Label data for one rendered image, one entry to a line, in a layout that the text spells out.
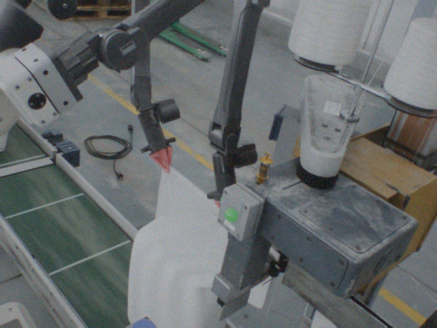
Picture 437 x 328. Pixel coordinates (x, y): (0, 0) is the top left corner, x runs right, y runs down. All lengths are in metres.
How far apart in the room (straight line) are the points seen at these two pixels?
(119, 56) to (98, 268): 1.26
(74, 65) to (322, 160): 0.53
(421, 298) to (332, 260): 2.21
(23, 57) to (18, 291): 1.72
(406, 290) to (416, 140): 1.88
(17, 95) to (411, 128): 0.93
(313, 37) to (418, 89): 0.27
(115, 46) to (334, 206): 0.54
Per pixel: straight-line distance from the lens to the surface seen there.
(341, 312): 1.17
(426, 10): 5.87
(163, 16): 1.06
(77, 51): 0.99
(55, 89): 0.97
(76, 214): 2.37
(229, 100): 1.20
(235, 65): 1.19
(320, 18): 1.13
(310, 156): 1.00
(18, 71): 0.95
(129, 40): 1.00
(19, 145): 2.90
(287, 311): 2.62
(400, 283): 3.12
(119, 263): 2.12
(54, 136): 2.93
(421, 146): 1.31
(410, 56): 1.04
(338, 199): 1.01
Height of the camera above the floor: 1.85
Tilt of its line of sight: 31 degrees down
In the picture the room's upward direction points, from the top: 12 degrees clockwise
